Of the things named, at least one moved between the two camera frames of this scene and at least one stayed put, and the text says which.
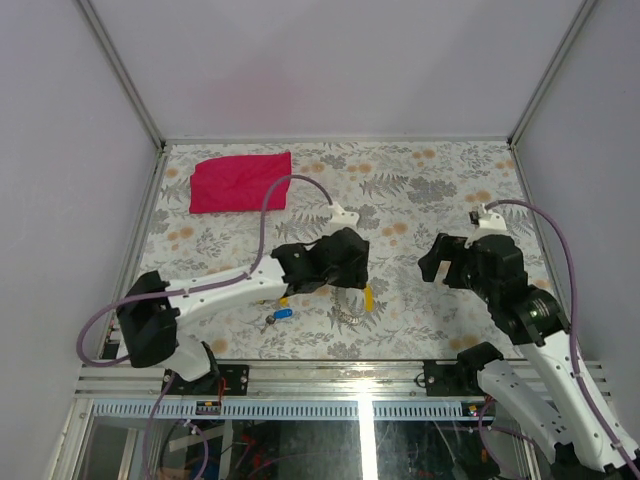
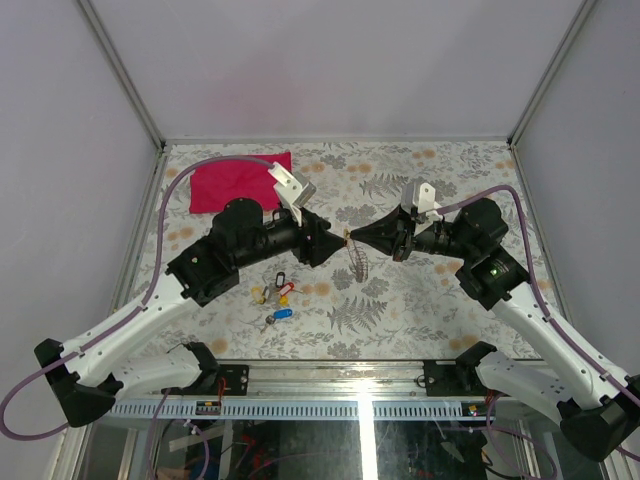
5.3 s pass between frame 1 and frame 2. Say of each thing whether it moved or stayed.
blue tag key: stayed
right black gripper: moved
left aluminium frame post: stayed
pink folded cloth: stayed
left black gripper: moved
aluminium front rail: stayed
